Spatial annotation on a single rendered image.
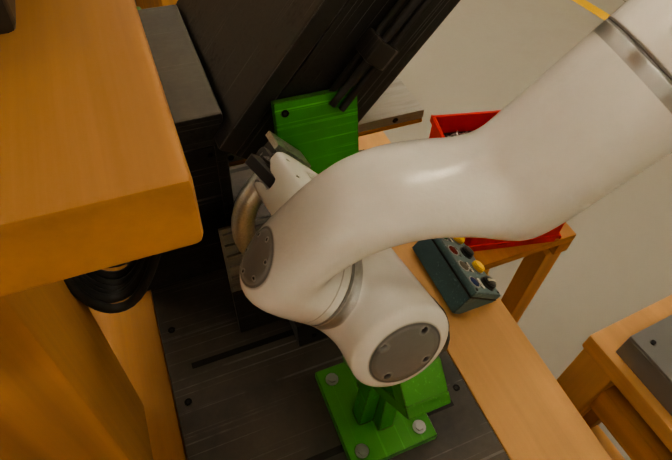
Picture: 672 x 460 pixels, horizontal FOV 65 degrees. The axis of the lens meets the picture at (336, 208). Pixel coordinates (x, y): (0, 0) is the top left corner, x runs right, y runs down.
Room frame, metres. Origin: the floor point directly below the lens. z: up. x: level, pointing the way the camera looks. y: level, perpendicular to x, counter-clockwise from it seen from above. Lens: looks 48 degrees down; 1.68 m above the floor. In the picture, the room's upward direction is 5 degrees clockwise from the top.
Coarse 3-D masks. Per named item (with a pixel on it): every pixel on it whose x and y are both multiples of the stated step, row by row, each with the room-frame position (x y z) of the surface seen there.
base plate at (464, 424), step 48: (192, 288) 0.48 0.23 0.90; (192, 336) 0.40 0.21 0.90; (240, 336) 0.40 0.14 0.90; (288, 336) 0.41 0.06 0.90; (192, 384) 0.32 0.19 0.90; (240, 384) 0.32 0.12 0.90; (288, 384) 0.33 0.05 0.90; (192, 432) 0.25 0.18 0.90; (240, 432) 0.25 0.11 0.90; (288, 432) 0.26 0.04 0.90; (336, 432) 0.27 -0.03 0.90; (480, 432) 0.28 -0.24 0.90
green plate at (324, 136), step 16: (304, 96) 0.55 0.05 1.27; (320, 96) 0.55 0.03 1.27; (272, 112) 0.53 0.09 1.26; (288, 112) 0.53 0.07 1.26; (304, 112) 0.54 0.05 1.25; (320, 112) 0.55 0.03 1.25; (336, 112) 0.56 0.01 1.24; (352, 112) 0.57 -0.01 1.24; (288, 128) 0.53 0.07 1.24; (304, 128) 0.53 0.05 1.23; (320, 128) 0.54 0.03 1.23; (336, 128) 0.55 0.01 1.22; (352, 128) 0.56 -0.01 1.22; (304, 144) 0.53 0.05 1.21; (320, 144) 0.54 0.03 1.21; (336, 144) 0.54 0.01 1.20; (352, 144) 0.55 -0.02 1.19; (320, 160) 0.53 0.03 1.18; (336, 160) 0.54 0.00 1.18
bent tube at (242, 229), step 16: (272, 144) 0.46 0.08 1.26; (288, 144) 0.49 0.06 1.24; (304, 160) 0.47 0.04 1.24; (256, 176) 0.45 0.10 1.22; (240, 192) 0.44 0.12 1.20; (256, 192) 0.43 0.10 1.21; (240, 208) 0.42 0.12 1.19; (256, 208) 0.43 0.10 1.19; (240, 224) 0.41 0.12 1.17; (240, 240) 0.41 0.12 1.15
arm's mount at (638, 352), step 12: (660, 324) 0.48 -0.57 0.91; (636, 336) 0.46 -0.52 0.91; (648, 336) 0.46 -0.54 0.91; (660, 336) 0.46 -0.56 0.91; (624, 348) 0.45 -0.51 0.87; (636, 348) 0.44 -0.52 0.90; (648, 348) 0.44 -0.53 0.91; (660, 348) 0.44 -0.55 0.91; (624, 360) 0.44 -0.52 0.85; (636, 360) 0.43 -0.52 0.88; (648, 360) 0.42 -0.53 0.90; (660, 360) 0.42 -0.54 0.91; (636, 372) 0.42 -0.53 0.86; (648, 372) 0.41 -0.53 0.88; (660, 372) 0.40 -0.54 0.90; (648, 384) 0.40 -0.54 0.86; (660, 384) 0.39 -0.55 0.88; (660, 396) 0.38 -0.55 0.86
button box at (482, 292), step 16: (432, 240) 0.60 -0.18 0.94; (448, 240) 0.60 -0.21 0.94; (432, 256) 0.57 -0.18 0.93; (448, 256) 0.56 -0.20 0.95; (464, 256) 0.57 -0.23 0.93; (432, 272) 0.55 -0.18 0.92; (448, 272) 0.53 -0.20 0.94; (464, 272) 0.52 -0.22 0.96; (448, 288) 0.51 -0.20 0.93; (464, 288) 0.50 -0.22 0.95; (480, 288) 0.50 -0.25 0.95; (448, 304) 0.49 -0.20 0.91; (464, 304) 0.48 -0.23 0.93; (480, 304) 0.49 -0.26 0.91
